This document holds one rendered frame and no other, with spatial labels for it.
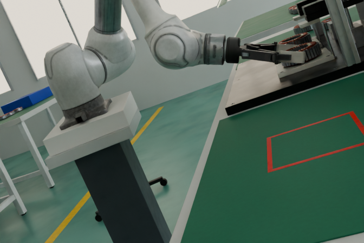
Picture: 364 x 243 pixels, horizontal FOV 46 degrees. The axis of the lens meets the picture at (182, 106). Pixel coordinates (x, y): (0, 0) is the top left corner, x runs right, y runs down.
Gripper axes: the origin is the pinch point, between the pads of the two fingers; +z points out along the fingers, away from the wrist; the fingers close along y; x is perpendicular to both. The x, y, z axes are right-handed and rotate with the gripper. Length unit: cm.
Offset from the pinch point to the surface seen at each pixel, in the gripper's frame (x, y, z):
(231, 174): -12, 58, -14
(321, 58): 0.0, 6.3, 5.4
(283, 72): -4.1, 7.3, -4.1
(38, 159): -146, -225, -208
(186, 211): -15, 67, -20
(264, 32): -11, -157, -8
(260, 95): -8.0, 19.3, -9.9
